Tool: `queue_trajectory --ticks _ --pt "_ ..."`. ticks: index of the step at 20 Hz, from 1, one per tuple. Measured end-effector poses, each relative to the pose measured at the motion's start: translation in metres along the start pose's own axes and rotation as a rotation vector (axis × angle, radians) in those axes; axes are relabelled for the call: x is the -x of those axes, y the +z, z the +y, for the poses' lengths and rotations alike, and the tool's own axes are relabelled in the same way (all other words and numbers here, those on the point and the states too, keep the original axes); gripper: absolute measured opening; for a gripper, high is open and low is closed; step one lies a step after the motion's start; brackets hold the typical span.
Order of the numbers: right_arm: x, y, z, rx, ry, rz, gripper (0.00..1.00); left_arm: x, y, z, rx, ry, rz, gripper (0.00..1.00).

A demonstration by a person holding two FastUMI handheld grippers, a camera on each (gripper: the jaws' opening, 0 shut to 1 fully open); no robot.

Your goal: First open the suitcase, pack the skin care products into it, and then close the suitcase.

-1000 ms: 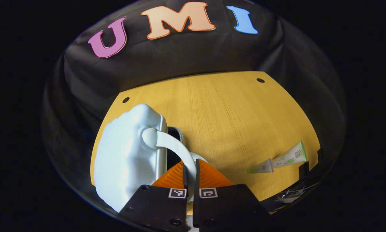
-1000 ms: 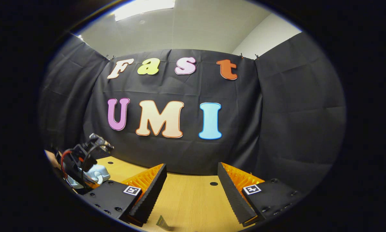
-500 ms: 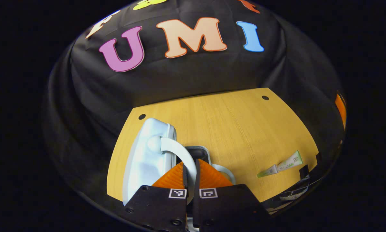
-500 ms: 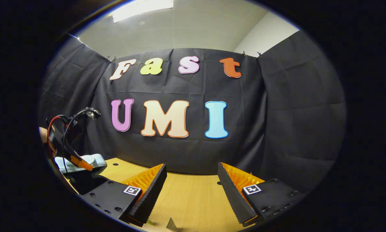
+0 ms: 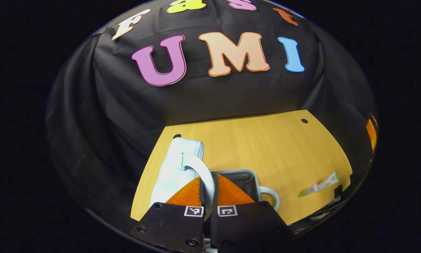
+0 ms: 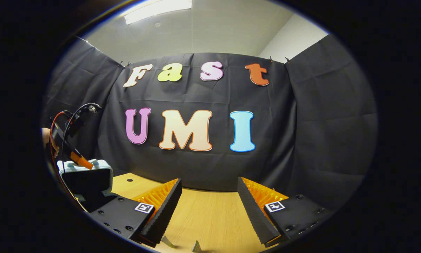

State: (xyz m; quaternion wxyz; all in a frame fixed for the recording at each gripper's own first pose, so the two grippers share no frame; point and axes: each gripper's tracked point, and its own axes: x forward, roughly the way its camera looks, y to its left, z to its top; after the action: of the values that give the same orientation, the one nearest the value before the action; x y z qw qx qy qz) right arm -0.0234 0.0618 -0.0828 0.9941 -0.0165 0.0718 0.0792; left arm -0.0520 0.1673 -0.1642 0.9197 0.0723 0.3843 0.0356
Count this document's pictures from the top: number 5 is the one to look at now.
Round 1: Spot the light blue suitcase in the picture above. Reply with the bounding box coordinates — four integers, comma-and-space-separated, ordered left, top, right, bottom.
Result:
149, 137, 280, 211

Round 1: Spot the white tube green end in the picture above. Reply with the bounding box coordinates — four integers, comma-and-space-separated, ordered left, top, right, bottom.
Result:
316, 171, 339, 191

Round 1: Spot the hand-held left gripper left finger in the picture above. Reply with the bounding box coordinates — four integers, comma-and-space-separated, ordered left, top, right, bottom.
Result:
130, 176, 206, 253

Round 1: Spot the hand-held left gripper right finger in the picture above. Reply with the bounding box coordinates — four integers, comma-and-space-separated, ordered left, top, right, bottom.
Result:
210, 173, 295, 253

